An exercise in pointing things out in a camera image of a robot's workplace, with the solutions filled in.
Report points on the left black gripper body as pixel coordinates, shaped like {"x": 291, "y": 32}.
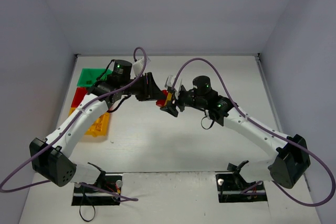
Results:
{"x": 149, "y": 86}

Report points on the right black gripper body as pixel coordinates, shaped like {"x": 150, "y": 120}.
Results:
{"x": 180, "y": 99}

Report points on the yellow lego brick piece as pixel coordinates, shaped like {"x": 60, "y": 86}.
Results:
{"x": 169, "y": 99}

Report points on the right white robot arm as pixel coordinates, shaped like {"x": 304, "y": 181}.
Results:
{"x": 286, "y": 161}

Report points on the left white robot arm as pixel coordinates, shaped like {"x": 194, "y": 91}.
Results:
{"x": 51, "y": 156}

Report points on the green plastic bin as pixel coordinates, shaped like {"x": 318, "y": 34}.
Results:
{"x": 89, "y": 76}

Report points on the yellow plastic bin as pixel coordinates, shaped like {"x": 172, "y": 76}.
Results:
{"x": 100, "y": 126}

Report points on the red plastic bin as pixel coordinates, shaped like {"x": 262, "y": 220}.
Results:
{"x": 78, "y": 96}

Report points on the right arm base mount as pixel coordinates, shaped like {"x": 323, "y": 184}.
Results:
{"x": 232, "y": 188}

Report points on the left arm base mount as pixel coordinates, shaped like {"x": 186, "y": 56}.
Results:
{"x": 86, "y": 196}

